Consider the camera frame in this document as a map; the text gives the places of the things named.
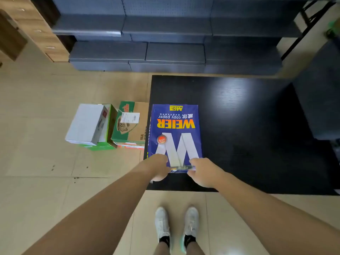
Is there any person's left leg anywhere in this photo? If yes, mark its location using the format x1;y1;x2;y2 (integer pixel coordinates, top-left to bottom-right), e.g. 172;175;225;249
152;242;171;255

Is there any white left sneaker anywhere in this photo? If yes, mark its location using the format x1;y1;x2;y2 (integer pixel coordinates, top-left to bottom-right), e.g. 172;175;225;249
155;207;171;243

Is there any blue copy paper ream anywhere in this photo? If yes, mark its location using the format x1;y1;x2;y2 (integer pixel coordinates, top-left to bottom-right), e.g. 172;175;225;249
147;104;203;174

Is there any person's left forearm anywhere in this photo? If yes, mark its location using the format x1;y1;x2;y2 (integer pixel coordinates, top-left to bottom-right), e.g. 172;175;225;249
22;166;151;255

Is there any white shipping label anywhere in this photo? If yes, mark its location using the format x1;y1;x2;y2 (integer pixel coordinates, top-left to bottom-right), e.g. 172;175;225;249
120;112;141;124

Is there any white sneaker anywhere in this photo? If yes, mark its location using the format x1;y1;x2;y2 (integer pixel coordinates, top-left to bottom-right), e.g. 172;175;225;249
155;207;171;243
181;206;200;254

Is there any white cardboard box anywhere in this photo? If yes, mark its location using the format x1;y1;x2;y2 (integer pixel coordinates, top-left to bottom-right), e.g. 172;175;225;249
65;104;108;146

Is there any person's right forearm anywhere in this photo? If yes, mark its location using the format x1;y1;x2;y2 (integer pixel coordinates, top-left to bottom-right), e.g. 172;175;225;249
214;172;340;255

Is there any black metal frame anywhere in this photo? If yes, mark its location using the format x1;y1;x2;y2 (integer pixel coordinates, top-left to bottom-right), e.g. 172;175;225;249
281;0;337;61

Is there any light wooden cabinet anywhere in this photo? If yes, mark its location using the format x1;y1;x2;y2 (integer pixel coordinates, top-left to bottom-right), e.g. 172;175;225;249
0;0;70;68

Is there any brown and green cardboard box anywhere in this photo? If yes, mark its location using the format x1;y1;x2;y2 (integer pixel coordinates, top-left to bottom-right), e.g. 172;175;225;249
111;101;149;149

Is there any black right sock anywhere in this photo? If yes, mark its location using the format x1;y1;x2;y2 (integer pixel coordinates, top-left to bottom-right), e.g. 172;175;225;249
184;235;197;249

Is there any green object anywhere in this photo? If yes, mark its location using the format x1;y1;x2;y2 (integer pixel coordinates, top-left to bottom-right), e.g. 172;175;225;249
326;21;340;38

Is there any person's right hand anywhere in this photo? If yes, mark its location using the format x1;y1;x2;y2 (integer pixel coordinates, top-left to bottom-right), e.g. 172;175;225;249
187;158;227;189

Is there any person's leg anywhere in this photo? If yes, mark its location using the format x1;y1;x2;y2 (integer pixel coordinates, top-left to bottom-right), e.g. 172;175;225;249
152;242;171;255
186;241;205;255

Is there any person's right leg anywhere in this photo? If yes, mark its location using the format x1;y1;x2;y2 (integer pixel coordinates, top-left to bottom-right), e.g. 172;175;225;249
186;241;205;255

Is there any white right sneaker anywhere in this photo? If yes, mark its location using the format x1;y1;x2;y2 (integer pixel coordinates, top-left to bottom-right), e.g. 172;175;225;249
181;206;200;254

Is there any dark grey shelving unit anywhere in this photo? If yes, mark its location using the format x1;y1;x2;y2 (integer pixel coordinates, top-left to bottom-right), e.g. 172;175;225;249
50;0;148;72
203;0;302;76
122;0;213;73

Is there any person's left hand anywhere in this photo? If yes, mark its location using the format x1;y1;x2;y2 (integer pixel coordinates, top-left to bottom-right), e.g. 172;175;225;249
138;154;172;182

